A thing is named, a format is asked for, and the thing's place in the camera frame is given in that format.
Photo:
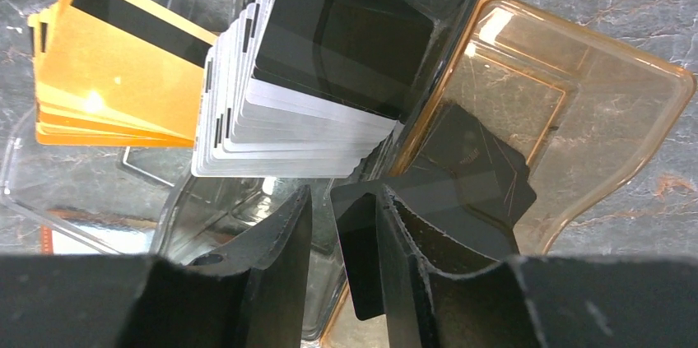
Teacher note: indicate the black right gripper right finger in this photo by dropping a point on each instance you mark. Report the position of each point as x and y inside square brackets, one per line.
[439, 293]

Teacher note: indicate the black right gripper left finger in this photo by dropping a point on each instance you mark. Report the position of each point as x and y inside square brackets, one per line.
[249, 292]

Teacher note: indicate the black VIP credit card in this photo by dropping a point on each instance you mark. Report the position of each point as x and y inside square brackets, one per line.
[464, 180]

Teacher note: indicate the brown leather card holder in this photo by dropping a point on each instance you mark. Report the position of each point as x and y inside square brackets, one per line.
[100, 233]

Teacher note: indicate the gold credit card stack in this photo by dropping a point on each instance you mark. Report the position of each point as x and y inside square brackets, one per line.
[129, 73]

